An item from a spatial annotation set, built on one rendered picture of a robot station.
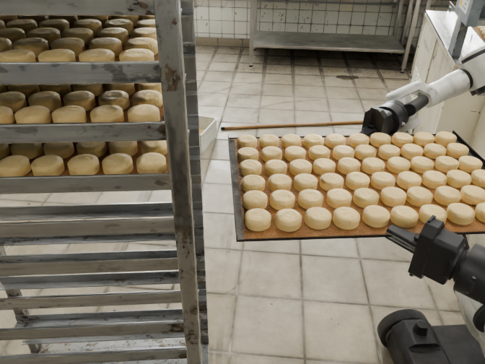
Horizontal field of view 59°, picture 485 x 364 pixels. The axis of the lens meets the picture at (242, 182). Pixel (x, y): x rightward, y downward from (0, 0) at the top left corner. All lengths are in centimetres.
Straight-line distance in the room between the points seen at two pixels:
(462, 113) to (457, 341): 124
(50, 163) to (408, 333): 139
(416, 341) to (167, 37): 144
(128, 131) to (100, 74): 9
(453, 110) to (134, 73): 213
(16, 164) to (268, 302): 145
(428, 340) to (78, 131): 143
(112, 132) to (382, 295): 170
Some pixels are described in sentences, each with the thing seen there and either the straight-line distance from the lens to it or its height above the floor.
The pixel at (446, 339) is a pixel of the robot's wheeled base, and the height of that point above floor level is 17.
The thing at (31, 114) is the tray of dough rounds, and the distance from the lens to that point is 74.
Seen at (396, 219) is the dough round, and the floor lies 102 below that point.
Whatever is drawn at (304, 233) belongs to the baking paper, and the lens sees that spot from 82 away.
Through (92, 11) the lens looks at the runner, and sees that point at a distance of 61.
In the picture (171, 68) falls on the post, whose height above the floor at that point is 134.
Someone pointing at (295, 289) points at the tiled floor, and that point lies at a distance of 209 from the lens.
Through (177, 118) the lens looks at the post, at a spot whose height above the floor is 127.
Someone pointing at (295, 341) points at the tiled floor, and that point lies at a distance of 191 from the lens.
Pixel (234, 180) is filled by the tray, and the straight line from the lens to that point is 95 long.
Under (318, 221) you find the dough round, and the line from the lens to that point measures 82.
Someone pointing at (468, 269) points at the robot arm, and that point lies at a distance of 80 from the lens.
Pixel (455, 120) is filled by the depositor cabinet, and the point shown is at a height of 54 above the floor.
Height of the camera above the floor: 152
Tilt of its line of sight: 33 degrees down
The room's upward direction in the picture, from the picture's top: 1 degrees clockwise
